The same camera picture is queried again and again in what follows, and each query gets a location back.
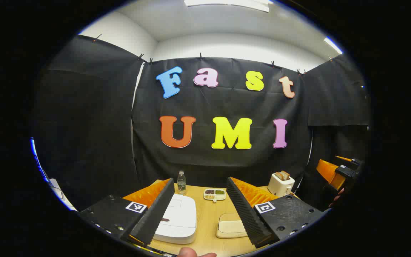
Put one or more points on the white and blue packaging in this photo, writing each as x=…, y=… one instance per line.
x=57, y=192

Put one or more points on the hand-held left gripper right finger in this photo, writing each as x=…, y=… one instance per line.
x=246, y=217

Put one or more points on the clear rice container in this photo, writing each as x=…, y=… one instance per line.
x=230, y=226

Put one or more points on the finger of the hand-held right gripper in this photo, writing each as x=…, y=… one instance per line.
x=348, y=159
x=328, y=171

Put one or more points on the toast bread slice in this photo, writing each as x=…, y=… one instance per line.
x=286, y=174
x=279, y=176

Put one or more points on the clear plastic water bottle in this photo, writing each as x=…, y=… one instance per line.
x=181, y=184

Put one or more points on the white divided grain dish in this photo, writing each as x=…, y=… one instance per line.
x=214, y=195

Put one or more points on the white toaster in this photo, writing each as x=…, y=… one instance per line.
x=279, y=187

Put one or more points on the white rice cooker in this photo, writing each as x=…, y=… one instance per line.
x=180, y=221

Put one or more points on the ceiling light panel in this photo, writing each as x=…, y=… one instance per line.
x=333, y=45
x=227, y=4

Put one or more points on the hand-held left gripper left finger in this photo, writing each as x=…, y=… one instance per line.
x=153, y=214

